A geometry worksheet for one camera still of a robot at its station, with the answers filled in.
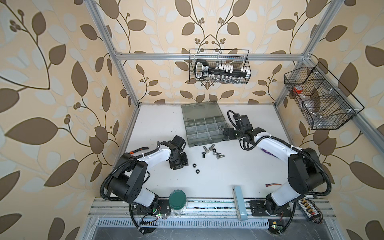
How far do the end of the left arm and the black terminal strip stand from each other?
2.09 ft

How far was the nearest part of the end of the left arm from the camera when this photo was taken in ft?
2.22

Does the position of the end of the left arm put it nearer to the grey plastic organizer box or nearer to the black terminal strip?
the grey plastic organizer box

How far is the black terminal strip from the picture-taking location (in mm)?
724
